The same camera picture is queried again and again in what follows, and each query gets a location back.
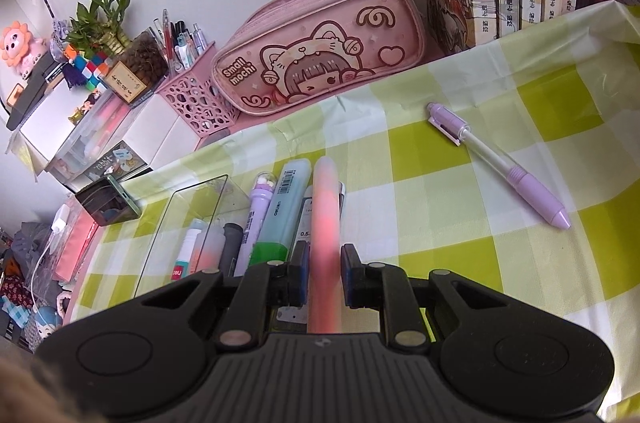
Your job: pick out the green highlighter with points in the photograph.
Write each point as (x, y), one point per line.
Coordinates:
(280, 223)

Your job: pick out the purple clear pen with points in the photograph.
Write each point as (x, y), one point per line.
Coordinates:
(530, 183)

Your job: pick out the framed calligraphy card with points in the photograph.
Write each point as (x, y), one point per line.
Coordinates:
(126, 83)

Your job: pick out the pink perforated pen holder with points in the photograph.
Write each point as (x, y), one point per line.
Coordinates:
(197, 103)

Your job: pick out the clear sheet with yellow print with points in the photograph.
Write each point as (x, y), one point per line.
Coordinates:
(25, 153)

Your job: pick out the clear plastic organizer box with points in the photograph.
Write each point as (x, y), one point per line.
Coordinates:
(170, 228)

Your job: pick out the black smartphone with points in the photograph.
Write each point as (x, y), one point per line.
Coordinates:
(107, 203)

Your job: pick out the bunch of pens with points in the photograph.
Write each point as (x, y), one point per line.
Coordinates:
(180, 38)

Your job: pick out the black marker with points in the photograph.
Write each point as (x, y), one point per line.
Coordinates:
(232, 248)

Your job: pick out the small brown figurine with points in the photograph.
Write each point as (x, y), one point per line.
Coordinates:
(80, 112)

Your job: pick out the beige fuzzy sleeve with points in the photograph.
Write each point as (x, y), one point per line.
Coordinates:
(30, 393)

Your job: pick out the clear square plant vase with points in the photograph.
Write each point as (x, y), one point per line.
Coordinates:
(147, 63)

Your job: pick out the orange highlighter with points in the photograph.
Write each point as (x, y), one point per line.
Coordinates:
(210, 258)

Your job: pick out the white purple fat pen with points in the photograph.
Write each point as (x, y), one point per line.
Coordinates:
(257, 213)

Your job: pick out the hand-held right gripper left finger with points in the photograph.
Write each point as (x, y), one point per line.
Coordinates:
(300, 273)

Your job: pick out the brown flat box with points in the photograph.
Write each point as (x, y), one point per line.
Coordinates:
(17, 94)

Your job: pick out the pink folder stack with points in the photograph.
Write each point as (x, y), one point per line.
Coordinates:
(80, 248)

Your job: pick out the pink orange lion toy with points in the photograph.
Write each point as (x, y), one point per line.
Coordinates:
(20, 50)

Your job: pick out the pink highlighter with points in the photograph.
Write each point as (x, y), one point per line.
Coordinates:
(325, 213)

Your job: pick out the large colourful puzzle cube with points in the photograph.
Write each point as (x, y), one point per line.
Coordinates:
(92, 73)

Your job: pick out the clear storage box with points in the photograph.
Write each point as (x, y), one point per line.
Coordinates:
(100, 133)

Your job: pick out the purple hanging sachet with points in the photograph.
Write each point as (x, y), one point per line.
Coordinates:
(61, 30)

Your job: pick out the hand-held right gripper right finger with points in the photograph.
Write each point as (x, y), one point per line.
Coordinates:
(350, 273)

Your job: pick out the blue monkey plush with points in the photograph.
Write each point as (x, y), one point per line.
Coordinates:
(47, 320)

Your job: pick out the pink cartoon pencil case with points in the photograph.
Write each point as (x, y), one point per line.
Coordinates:
(310, 68)

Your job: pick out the white drawer unit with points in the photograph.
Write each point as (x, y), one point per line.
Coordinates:
(160, 128)

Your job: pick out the white charger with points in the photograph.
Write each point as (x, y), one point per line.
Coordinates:
(62, 217)

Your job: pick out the pink white plush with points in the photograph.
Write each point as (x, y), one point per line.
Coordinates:
(65, 303)

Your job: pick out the glue stick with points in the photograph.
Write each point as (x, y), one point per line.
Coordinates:
(187, 253)

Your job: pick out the green white checked tablecloth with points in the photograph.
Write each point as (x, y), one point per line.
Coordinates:
(450, 183)

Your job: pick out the white cardboard box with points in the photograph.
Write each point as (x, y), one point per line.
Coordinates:
(55, 125)

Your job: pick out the grey flat case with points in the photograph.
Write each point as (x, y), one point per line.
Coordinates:
(37, 103)

